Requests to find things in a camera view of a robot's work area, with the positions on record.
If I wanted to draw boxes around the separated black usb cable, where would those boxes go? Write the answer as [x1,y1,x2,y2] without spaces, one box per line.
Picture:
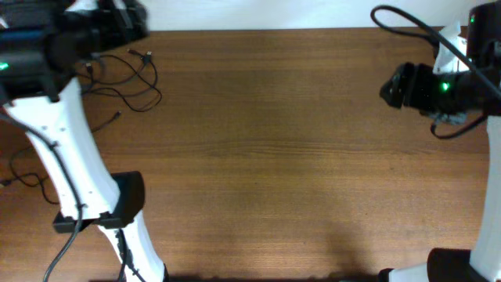
[0,146,59,206]

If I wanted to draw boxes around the black cable long loop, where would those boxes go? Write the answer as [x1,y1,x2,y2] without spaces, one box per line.
[77,49,164,113]

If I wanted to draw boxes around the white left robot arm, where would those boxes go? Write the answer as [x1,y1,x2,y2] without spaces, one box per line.
[1,1,168,281]

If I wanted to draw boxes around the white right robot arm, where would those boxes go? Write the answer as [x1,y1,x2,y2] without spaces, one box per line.
[370,1,500,282]

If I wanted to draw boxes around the black cable micro usb end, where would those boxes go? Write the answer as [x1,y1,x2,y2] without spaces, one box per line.
[81,62,121,133]

